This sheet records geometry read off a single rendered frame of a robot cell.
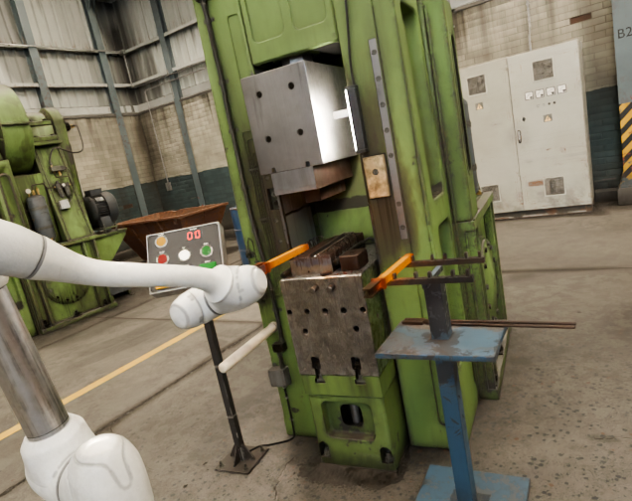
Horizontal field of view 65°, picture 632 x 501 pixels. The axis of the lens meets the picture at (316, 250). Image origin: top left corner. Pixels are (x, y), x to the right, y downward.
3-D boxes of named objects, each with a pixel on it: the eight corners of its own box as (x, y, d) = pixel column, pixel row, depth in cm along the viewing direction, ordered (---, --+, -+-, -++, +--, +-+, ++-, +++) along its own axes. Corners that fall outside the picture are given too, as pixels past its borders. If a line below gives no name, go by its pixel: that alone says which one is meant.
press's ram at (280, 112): (343, 160, 193) (323, 54, 185) (260, 175, 210) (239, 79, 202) (376, 151, 230) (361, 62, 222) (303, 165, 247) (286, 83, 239)
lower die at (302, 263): (333, 271, 208) (329, 252, 206) (291, 275, 217) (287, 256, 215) (365, 247, 244) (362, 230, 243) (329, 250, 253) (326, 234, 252)
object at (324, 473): (395, 506, 196) (395, 504, 196) (271, 488, 222) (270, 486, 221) (418, 446, 230) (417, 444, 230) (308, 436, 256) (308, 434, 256)
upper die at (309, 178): (317, 189, 201) (312, 165, 199) (274, 196, 210) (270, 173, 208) (353, 176, 238) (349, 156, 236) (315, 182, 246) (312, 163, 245)
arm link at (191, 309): (207, 318, 150) (238, 306, 144) (173, 340, 136) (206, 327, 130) (192, 286, 149) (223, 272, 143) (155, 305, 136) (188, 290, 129)
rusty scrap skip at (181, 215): (192, 267, 791) (178, 216, 774) (118, 271, 894) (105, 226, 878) (239, 248, 888) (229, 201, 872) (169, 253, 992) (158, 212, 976)
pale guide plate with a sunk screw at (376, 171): (390, 196, 201) (383, 154, 198) (369, 199, 205) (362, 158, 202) (391, 195, 203) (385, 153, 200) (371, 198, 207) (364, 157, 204)
